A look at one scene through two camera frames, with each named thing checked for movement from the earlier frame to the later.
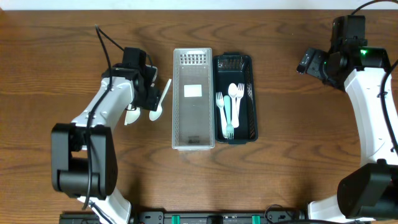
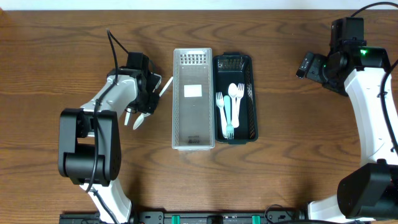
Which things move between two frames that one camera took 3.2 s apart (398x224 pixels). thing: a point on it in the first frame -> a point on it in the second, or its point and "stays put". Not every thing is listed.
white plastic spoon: [153, 115] -> [142, 117]
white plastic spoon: [232, 89] stays put
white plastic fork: [220, 102] stays put
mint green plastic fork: [229, 127] stays put
